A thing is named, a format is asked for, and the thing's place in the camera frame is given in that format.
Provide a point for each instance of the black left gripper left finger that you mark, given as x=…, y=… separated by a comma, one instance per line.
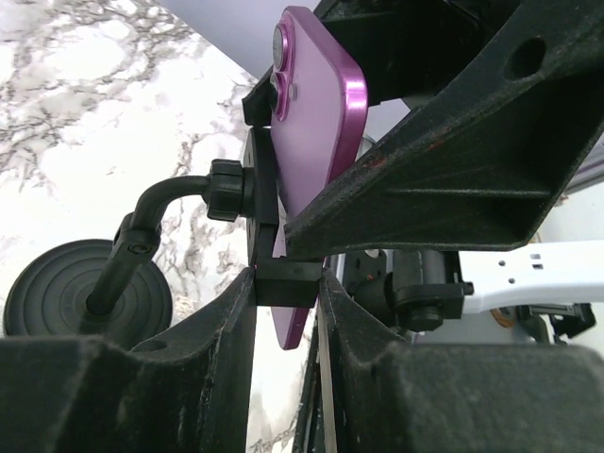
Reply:
x=184, y=390

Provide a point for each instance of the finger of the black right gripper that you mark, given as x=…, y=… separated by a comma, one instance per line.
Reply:
x=481, y=164

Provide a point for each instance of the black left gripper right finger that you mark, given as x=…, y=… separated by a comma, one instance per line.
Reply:
x=366, y=390

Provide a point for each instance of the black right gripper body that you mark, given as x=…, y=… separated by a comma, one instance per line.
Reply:
x=412, y=49

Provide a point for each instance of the black phone red case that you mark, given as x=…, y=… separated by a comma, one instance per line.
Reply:
x=319, y=104

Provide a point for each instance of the black phone stand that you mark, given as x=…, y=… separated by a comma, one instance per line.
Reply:
x=82, y=186

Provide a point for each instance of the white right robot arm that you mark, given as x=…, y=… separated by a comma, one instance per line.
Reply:
x=425, y=281

